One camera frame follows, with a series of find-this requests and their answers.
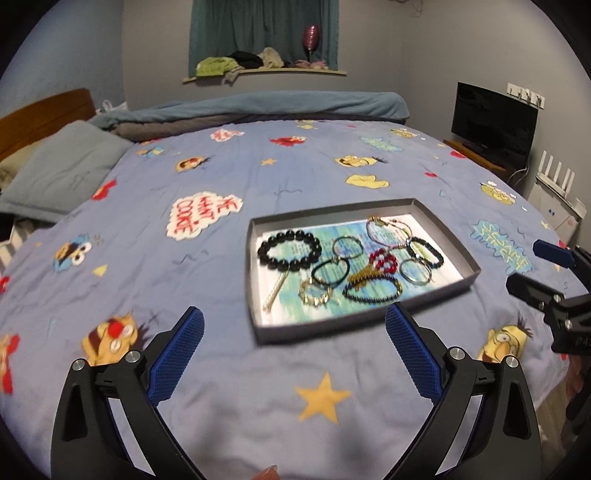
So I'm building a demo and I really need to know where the printed paper sheet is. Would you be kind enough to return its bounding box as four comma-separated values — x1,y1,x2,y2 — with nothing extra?
256,215,465,326

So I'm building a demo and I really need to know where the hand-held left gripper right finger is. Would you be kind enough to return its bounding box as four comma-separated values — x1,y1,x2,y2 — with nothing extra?
385,305,542,480

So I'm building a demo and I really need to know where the dark thin bead bracelet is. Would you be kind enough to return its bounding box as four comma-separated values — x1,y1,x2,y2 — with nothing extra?
342,277,402,305

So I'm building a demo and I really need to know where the dark green cord bracelet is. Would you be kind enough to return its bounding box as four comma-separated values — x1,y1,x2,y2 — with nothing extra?
311,258,352,287

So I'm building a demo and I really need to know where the black television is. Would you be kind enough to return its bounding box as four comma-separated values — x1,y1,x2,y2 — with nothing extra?
451,82,539,160

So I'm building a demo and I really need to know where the wooden headboard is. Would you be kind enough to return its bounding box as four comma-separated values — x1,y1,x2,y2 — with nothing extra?
0,89,97,160

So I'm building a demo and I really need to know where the grey cardboard tray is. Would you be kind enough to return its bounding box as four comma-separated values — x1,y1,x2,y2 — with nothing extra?
246,198,482,347

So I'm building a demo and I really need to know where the red bead bracelet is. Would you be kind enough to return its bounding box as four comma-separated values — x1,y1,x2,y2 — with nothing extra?
369,249,398,274

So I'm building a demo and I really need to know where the green cloth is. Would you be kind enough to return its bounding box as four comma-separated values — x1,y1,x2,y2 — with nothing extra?
195,56,243,78

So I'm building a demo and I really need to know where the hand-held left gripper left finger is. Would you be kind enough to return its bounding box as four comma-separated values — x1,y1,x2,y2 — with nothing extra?
50,305,206,480

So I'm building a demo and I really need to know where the grey blanket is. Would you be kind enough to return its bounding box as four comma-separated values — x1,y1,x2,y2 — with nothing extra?
111,117,232,141

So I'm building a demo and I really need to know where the black cloth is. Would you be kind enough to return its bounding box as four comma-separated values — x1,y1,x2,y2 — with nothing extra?
228,51,264,70

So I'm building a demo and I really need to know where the wooden television stand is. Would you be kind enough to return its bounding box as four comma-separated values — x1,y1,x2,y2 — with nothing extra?
442,138,509,174

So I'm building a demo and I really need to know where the white wall hook rack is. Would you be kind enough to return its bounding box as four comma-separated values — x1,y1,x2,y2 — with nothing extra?
506,83,546,109

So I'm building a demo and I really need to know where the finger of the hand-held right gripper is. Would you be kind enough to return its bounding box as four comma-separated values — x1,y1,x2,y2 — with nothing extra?
505,274,566,317
532,239,578,271

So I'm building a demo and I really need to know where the white router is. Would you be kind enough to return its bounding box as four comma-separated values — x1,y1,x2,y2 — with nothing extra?
536,150,578,199

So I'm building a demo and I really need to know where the beige cloth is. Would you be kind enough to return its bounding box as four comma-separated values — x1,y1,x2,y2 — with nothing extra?
257,47,284,69

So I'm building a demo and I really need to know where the round gold hair clip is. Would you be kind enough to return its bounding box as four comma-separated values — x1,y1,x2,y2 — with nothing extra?
299,277,334,308

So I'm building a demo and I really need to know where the blue blanket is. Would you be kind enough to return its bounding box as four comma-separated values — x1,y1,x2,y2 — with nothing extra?
90,91,409,134

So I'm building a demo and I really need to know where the gold tassel ornament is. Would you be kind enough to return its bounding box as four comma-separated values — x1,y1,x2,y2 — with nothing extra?
346,265,384,287

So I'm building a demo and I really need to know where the pink cord bracelet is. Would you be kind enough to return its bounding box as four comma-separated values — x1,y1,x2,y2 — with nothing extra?
367,216,416,245

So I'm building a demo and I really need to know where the large black bead bracelet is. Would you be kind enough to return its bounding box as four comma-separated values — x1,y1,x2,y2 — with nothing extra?
257,231,322,271

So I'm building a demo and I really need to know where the cartoon printed bed sheet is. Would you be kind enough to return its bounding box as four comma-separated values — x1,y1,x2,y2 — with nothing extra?
0,117,591,480

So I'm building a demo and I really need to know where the teal curtain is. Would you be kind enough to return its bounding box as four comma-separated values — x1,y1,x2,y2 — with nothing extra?
189,0,340,77

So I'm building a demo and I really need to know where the silver hoop ring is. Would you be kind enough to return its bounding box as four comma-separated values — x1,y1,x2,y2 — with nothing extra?
332,236,363,259
399,258,432,284

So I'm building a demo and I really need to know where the grey pillow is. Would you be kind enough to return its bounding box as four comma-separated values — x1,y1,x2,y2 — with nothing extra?
0,121,134,224

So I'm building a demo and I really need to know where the pink balloon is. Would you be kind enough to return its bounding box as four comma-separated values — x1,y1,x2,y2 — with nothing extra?
301,25,320,61

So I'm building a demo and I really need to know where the small black bead bracelet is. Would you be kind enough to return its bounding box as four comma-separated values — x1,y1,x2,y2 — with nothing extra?
406,236,445,268

